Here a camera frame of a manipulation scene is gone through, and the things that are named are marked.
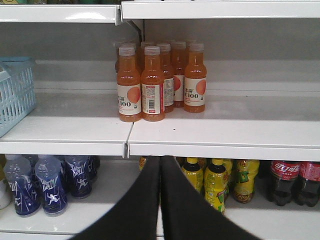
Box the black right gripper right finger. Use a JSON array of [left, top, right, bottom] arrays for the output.
[[160, 155, 258, 240]]

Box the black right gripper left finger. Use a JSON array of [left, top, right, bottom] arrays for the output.
[[72, 156, 161, 240]]

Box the light blue plastic basket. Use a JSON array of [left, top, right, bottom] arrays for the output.
[[0, 56, 36, 137]]

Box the yellow lemon tea bottle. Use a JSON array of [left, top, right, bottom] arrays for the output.
[[182, 157, 204, 196], [233, 159, 260, 204], [204, 158, 229, 214]]

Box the blue sports drink bottle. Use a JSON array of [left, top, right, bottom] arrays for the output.
[[64, 155, 92, 199], [34, 154, 68, 217], [4, 154, 41, 217]]

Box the plastic cola bottle red label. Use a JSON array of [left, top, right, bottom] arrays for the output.
[[294, 161, 320, 207], [267, 160, 300, 206]]

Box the orange C100 juice bottle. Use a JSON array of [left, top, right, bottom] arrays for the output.
[[117, 45, 142, 123], [184, 42, 207, 113], [141, 46, 165, 122]]

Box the white metal shelf unit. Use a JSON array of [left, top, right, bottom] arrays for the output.
[[0, 0, 320, 240]]

